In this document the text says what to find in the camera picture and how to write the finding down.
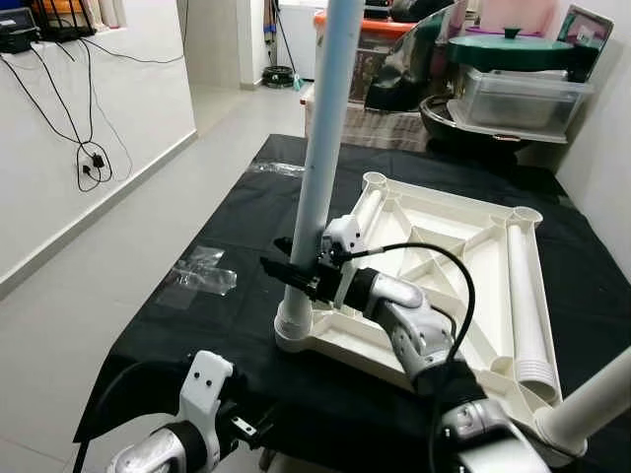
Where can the white plastic table leg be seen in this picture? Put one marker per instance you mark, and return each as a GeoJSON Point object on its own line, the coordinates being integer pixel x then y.
{"type": "Point", "coordinates": [330, 118]}
{"type": "Point", "coordinates": [527, 296]}
{"type": "Point", "coordinates": [375, 202]}
{"type": "Point", "coordinates": [601, 394]}

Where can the grey metal folding table leg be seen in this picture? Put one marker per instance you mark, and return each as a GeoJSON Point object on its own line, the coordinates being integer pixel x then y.
{"type": "Point", "coordinates": [266, 459]}

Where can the crumpled clear tape piece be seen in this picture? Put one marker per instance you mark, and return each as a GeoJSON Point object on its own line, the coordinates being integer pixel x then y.
{"type": "Point", "coordinates": [274, 168]}

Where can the black tablecloth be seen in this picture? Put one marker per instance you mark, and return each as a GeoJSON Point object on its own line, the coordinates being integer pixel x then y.
{"type": "Point", "coordinates": [227, 345]}

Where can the flat clear tape patch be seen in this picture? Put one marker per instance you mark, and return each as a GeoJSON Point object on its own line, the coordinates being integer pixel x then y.
{"type": "Point", "coordinates": [202, 276]}

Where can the white plastic table top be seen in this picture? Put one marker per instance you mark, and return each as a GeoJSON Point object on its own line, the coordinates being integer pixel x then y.
{"type": "Point", "coordinates": [434, 212]}

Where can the patterned cloth covered bench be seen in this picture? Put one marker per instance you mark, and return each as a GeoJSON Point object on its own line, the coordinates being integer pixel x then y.
{"type": "Point", "coordinates": [380, 128]}

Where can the brown printed carton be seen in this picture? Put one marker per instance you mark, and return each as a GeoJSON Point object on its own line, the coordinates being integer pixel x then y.
{"type": "Point", "coordinates": [373, 64]}

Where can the shiny black plastic bag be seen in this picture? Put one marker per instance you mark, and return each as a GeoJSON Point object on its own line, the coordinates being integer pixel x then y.
{"type": "Point", "coordinates": [409, 69]}

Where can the clear bin with orange lid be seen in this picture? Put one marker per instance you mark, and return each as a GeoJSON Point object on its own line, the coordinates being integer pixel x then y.
{"type": "Point", "coordinates": [389, 30]}

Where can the clear plastic food container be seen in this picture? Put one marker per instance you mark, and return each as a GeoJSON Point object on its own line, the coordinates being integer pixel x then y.
{"type": "Point", "coordinates": [523, 99]}

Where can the green round pot lid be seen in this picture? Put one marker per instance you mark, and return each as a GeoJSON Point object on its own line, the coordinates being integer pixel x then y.
{"type": "Point", "coordinates": [508, 49]}

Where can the black wifi router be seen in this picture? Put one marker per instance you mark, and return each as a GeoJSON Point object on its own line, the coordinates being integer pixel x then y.
{"type": "Point", "coordinates": [59, 30]}

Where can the orange plastic crate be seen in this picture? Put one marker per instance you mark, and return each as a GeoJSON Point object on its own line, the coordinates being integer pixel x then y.
{"type": "Point", "coordinates": [64, 8]}

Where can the pink purple container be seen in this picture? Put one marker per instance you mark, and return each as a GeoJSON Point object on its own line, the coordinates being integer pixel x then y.
{"type": "Point", "coordinates": [523, 12]}

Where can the black set-top box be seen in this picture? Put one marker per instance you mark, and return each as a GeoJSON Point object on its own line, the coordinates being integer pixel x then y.
{"type": "Point", "coordinates": [18, 37]}

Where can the dark green tray with label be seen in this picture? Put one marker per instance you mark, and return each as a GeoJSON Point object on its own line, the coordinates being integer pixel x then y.
{"type": "Point", "coordinates": [590, 25]}

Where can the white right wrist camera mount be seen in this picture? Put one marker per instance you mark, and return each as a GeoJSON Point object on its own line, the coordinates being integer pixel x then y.
{"type": "Point", "coordinates": [342, 235]}

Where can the black wall power plug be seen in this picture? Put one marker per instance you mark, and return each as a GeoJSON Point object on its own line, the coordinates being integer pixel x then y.
{"type": "Point", "coordinates": [99, 163]}

